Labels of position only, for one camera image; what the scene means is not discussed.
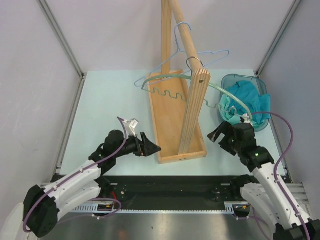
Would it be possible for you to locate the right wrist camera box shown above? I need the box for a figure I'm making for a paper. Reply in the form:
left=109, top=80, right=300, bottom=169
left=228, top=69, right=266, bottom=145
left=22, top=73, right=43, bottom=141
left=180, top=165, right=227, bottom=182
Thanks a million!
left=240, top=113, right=253, bottom=125

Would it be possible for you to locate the wooden clothes rack stand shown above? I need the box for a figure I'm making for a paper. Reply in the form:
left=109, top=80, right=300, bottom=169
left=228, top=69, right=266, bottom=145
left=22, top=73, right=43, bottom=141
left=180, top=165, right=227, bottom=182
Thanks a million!
left=144, top=0, right=211, bottom=164

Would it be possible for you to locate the light teal t shirt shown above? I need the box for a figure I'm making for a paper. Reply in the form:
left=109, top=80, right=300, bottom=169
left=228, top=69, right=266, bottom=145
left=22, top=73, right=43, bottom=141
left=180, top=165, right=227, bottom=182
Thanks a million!
left=218, top=94, right=241, bottom=125

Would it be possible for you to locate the dark teal t shirt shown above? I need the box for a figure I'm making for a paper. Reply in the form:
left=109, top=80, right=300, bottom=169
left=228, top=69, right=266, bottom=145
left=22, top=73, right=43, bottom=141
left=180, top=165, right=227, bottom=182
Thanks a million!
left=227, top=80, right=271, bottom=127

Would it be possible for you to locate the light blue wire hanger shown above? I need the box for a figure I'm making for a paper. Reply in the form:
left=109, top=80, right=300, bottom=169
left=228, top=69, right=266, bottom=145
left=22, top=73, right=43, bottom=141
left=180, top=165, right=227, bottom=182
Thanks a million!
left=134, top=21, right=230, bottom=88

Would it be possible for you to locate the translucent teal plastic bin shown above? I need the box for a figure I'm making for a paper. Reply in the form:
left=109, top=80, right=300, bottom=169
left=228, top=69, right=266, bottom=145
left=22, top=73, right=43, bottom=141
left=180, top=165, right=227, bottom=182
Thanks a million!
left=218, top=74, right=271, bottom=132

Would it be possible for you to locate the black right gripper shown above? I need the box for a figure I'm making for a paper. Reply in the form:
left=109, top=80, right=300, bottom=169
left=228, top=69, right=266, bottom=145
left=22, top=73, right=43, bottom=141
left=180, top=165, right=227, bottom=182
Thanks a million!
left=207, top=120, right=243, bottom=156

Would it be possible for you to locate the pale green plastic hanger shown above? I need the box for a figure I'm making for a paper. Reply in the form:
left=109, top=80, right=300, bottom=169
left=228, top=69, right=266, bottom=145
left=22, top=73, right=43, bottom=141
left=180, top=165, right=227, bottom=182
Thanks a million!
left=134, top=71, right=253, bottom=120

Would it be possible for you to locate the white slotted cable duct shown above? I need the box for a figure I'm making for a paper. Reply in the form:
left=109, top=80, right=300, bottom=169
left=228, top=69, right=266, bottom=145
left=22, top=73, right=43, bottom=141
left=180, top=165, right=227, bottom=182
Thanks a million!
left=71, top=200, right=249, bottom=215

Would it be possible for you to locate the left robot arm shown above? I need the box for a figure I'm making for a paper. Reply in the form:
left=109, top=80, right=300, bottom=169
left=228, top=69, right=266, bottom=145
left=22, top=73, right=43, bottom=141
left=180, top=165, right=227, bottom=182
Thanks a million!
left=22, top=130, right=162, bottom=238

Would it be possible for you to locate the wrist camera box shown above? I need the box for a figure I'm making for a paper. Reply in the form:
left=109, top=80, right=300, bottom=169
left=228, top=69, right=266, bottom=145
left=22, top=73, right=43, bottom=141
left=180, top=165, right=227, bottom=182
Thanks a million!
left=126, top=118, right=139, bottom=136
left=240, top=113, right=253, bottom=125

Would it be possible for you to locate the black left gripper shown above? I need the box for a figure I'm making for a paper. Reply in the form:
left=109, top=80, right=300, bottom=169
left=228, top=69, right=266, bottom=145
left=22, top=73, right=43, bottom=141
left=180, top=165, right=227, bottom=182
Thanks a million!
left=113, top=132, right=161, bottom=158

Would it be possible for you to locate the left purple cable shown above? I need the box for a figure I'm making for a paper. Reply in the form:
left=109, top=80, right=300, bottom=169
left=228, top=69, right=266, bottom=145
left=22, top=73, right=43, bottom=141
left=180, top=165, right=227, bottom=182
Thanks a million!
left=22, top=116, right=123, bottom=232

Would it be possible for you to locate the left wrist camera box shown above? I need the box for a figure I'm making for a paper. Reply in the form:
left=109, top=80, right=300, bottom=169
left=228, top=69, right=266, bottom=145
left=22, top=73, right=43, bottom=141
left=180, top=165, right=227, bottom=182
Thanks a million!
left=126, top=118, right=139, bottom=136

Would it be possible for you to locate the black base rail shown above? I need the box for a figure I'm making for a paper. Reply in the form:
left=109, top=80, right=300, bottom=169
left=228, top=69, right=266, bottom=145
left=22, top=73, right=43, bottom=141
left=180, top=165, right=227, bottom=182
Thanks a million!
left=98, top=174, right=258, bottom=204

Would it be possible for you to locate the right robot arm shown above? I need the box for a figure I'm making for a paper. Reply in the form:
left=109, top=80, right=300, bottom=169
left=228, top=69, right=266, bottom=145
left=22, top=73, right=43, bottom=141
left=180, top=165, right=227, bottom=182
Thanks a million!
left=207, top=121, right=320, bottom=240

